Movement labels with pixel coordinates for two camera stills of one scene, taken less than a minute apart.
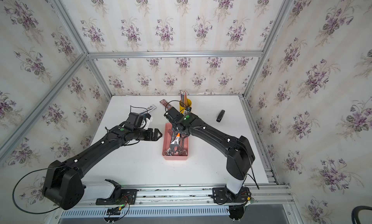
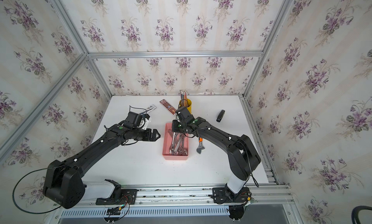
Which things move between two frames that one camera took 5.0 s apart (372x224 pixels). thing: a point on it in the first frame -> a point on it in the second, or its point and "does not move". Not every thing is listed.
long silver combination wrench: x=181 y=152 -> x=180 y=137
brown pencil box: x=165 y=104 does not move
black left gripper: x=150 y=137 does not move
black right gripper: x=173 y=126 does not move
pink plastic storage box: x=166 y=142 does not move
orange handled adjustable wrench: x=176 y=142 -> x=201 y=147
